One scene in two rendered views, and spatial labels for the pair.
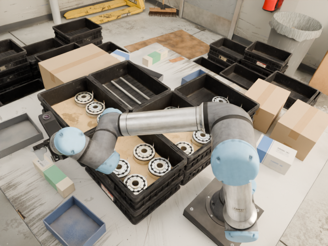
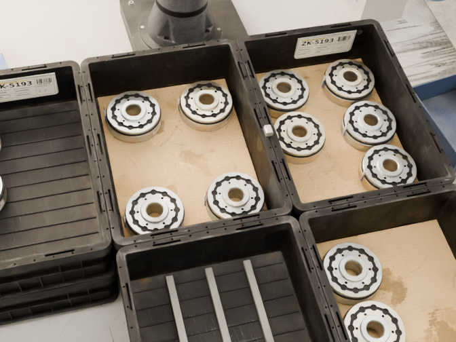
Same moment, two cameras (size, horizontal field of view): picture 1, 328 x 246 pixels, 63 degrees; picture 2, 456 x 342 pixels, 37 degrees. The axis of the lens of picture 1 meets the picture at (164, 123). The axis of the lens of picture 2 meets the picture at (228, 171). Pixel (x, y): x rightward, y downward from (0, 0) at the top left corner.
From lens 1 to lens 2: 1.61 m
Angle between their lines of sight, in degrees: 77
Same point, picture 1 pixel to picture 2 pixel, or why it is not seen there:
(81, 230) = (443, 124)
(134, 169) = (331, 121)
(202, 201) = not seen: hidden behind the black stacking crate
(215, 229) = (226, 15)
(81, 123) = (421, 307)
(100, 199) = not seen: hidden behind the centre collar
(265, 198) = (81, 27)
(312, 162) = not seen: outside the picture
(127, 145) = (321, 183)
